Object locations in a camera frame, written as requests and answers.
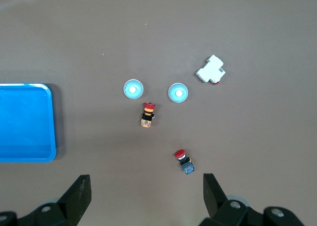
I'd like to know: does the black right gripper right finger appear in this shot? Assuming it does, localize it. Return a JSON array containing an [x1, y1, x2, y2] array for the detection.
[[199, 173, 306, 226]]

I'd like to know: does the white circuit breaker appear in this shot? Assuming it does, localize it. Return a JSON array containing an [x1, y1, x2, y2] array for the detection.
[[195, 54, 226, 85]]

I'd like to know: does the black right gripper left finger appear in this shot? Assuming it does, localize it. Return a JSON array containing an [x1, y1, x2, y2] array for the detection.
[[0, 174, 92, 226]]

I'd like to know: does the blue plastic tray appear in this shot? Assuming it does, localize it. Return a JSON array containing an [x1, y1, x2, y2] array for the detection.
[[0, 83, 57, 163]]

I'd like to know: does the blue bell with cream button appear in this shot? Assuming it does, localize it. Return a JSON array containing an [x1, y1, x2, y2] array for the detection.
[[167, 82, 189, 104], [123, 78, 144, 100]]

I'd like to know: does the red push button black body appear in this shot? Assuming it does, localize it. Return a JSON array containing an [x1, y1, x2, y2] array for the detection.
[[174, 149, 196, 175]]

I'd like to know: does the red yellow emergency stop button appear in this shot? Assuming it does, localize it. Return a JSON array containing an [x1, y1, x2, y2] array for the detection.
[[140, 102, 157, 128]]

